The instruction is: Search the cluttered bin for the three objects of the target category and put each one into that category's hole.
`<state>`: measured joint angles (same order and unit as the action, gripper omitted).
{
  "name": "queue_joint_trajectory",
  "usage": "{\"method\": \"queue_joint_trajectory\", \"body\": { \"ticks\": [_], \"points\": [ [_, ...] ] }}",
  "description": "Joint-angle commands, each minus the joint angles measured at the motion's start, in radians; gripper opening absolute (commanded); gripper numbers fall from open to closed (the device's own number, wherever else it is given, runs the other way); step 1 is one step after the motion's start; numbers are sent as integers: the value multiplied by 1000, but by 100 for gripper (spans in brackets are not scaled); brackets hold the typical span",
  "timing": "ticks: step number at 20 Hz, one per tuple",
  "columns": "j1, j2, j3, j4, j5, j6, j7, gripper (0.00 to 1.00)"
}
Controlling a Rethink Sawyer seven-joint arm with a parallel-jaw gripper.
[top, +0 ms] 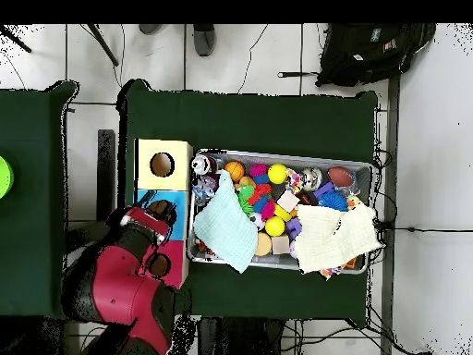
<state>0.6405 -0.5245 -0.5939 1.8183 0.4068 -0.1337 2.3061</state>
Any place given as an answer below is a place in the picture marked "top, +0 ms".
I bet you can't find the yellow ball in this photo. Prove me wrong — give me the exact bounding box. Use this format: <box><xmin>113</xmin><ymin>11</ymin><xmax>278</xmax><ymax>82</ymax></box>
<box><xmin>266</xmin><ymin>163</ymin><xmax>289</xmax><ymax>185</ymax></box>
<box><xmin>264</xmin><ymin>215</ymin><xmax>286</xmax><ymax>238</ymax></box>

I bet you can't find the plain wooden cube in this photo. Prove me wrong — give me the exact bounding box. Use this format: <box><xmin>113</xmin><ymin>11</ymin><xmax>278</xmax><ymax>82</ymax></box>
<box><xmin>275</xmin><ymin>190</ymin><xmax>300</xmax><ymax>214</ymax></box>

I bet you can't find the wooden three-hole box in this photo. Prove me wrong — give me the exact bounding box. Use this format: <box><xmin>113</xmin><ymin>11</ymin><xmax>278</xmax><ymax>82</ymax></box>
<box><xmin>131</xmin><ymin>138</ymin><xmax>194</xmax><ymax>290</ymax></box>

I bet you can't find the lime green round object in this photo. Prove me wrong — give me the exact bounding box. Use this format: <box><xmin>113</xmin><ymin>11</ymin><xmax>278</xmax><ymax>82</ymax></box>
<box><xmin>0</xmin><ymin>155</ymin><xmax>15</xmax><ymax>200</ymax></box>

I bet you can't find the small orange basketball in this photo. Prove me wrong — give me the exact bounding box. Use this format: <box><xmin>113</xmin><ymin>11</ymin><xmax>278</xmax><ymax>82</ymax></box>
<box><xmin>224</xmin><ymin>161</ymin><xmax>246</xmax><ymax>184</ymax></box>

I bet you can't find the clear mesh bin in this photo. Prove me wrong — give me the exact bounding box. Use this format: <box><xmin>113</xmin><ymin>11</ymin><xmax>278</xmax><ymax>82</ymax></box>
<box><xmin>186</xmin><ymin>148</ymin><xmax>374</xmax><ymax>275</ymax></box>

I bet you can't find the person's grey shoe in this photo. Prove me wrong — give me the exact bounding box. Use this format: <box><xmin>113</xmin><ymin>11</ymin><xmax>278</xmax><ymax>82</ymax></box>
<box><xmin>138</xmin><ymin>23</ymin><xmax>164</xmax><ymax>36</ymax></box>
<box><xmin>192</xmin><ymin>23</ymin><xmax>216</xmax><ymax>57</ymax></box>

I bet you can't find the crushed clear plastic bottle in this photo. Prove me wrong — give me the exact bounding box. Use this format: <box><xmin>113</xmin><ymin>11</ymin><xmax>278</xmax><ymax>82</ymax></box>
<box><xmin>191</xmin><ymin>175</ymin><xmax>219</xmax><ymax>206</ymax></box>

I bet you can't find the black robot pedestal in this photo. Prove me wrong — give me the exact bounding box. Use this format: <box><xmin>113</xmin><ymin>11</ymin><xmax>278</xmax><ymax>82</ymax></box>
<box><xmin>195</xmin><ymin>316</ymin><xmax>287</xmax><ymax>355</ymax></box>

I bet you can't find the black backpack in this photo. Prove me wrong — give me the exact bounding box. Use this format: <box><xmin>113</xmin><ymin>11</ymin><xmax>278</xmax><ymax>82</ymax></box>
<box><xmin>315</xmin><ymin>23</ymin><xmax>437</xmax><ymax>88</ymax></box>

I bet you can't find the black upright panel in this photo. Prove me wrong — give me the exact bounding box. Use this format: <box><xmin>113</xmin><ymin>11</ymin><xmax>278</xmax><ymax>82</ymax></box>
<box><xmin>96</xmin><ymin>129</ymin><xmax>116</xmax><ymax>223</ymax></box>

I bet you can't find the grey metal post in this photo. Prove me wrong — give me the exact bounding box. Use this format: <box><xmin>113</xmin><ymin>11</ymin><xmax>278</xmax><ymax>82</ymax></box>
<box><xmin>381</xmin><ymin>75</ymin><xmax>402</xmax><ymax>355</ymax></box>

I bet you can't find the cream waffle cloth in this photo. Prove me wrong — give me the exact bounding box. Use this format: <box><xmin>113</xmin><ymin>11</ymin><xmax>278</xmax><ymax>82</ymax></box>
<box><xmin>294</xmin><ymin>202</ymin><xmax>382</xmax><ymax>275</ymax></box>

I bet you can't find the mint waffle cloth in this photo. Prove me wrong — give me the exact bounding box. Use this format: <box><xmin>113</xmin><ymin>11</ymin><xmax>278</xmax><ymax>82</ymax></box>
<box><xmin>193</xmin><ymin>169</ymin><xmax>260</xmax><ymax>274</ymax></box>

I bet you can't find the dark green table cloth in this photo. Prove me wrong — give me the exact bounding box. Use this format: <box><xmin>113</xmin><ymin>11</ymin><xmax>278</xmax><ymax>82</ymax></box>
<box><xmin>0</xmin><ymin>80</ymin><xmax>86</xmax><ymax>319</ymax></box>
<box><xmin>115</xmin><ymin>78</ymin><xmax>378</xmax><ymax>328</ymax></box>

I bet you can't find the crushed red soda can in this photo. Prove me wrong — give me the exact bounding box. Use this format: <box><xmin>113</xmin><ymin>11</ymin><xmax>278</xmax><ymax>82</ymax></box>
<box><xmin>191</xmin><ymin>153</ymin><xmax>217</xmax><ymax>177</ymax></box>

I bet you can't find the thin black cable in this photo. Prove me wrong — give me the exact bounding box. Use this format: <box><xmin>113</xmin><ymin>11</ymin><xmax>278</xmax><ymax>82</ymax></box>
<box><xmin>383</xmin><ymin>226</ymin><xmax>473</xmax><ymax>234</ymax></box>
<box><xmin>236</xmin><ymin>23</ymin><xmax>269</xmax><ymax>94</ymax></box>

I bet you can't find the small brown football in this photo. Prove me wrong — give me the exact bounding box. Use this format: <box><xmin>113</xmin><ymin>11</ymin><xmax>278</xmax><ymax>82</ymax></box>
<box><xmin>327</xmin><ymin>166</ymin><xmax>356</xmax><ymax>189</ymax></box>

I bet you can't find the blue spiky ball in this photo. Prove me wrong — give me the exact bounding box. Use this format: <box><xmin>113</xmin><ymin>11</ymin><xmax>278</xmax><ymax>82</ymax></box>
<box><xmin>316</xmin><ymin>189</ymin><xmax>349</xmax><ymax>213</ymax></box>

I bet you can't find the black tripod leg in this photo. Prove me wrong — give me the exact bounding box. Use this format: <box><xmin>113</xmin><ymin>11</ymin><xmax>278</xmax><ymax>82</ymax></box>
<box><xmin>0</xmin><ymin>25</ymin><xmax>32</xmax><ymax>54</ymax></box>
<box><xmin>86</xmin><ymin>23</ymin><xmax>120</xmax><ymax>67</ymax></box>

